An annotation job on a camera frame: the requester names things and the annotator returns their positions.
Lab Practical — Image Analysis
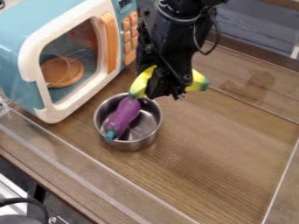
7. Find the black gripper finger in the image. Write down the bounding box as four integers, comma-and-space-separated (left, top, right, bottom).
145, 68, 170, 99
169, 66, 192, 100

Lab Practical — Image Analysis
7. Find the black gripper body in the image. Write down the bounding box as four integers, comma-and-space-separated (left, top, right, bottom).
136, 8, 212, 76

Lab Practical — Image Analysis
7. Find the yellow toy banana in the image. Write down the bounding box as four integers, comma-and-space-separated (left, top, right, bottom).
128, 65, 209, 99

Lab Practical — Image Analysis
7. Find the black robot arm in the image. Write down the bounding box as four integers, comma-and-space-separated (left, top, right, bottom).
129, 0, 228, 99

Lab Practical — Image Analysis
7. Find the silver metal pot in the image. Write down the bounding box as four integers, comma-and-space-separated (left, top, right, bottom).
93, 93, 162, 151

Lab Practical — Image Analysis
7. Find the purple toy eggplant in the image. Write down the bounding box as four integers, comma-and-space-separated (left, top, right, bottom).
104, 97, 141, 141

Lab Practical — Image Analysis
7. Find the orange microwave turntable plate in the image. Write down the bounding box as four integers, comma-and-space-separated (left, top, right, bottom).
41, 57, 84, 88

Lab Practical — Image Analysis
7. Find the blue toy microwave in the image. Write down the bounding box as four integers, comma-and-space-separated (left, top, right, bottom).
0, 0, 137, 123

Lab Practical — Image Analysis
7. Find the black cable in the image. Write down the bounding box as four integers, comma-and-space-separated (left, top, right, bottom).
0, 197, 50, 224

